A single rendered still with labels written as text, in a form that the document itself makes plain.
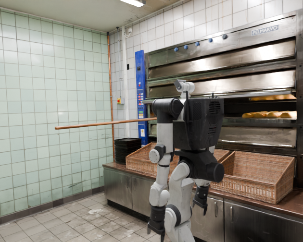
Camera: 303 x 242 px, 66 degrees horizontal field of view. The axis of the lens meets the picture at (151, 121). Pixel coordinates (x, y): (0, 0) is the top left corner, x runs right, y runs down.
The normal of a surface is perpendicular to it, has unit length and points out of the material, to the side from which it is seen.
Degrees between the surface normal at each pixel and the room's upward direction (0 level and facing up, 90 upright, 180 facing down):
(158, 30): 90
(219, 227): 90
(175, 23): 90
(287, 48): 70
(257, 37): 90
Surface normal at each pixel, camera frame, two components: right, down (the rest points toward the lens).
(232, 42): -0.70, 0.07
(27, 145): 0.71, 0.01
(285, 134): -0.68, -0.28
